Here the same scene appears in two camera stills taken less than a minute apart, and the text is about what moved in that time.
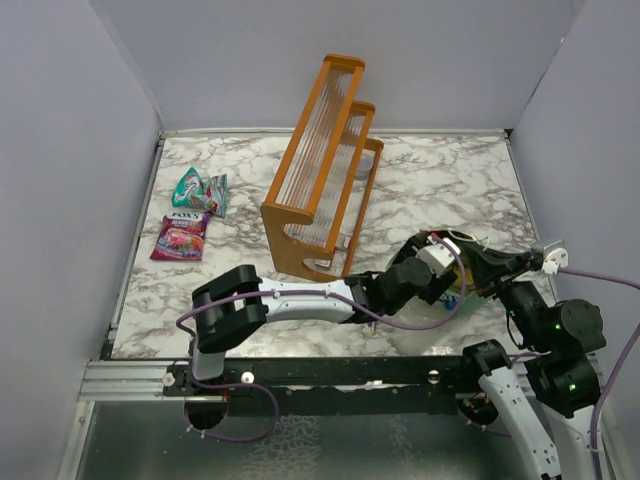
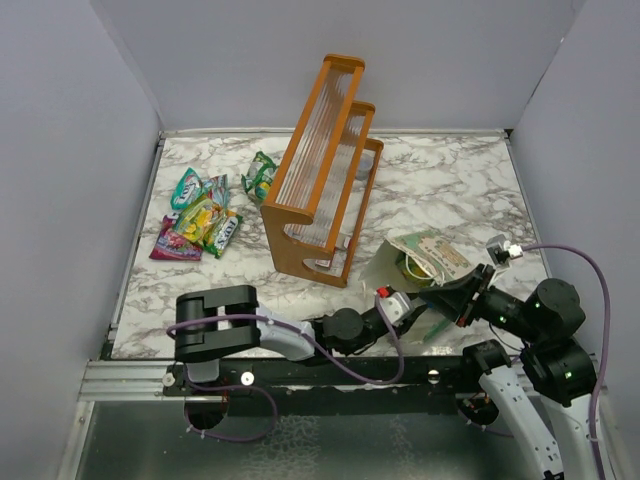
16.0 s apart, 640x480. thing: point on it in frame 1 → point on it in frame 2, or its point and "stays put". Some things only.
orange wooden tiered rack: (312, 227) stays put
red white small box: (323, 263) stays put
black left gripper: (410, 249) → (399, 329)
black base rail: (339, 387) stays put
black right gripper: (488, 264) → (457, 296)
